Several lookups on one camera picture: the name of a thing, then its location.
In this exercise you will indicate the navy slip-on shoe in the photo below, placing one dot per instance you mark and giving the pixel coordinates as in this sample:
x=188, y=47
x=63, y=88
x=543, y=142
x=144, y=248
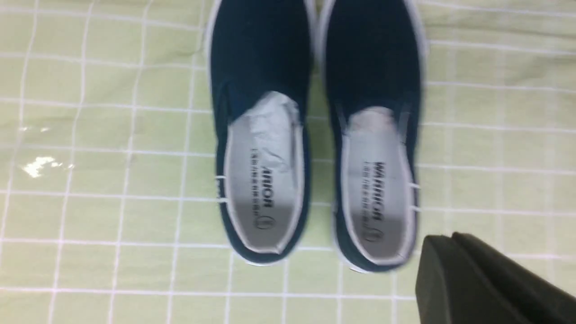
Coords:
x=372, y=61
x=259, y=62

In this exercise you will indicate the green checkered tablecloth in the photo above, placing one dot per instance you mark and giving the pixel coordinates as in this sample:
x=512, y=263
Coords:
x=108, y=196

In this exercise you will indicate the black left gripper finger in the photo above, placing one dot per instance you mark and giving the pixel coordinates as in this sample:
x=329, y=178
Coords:
x=463, y=280

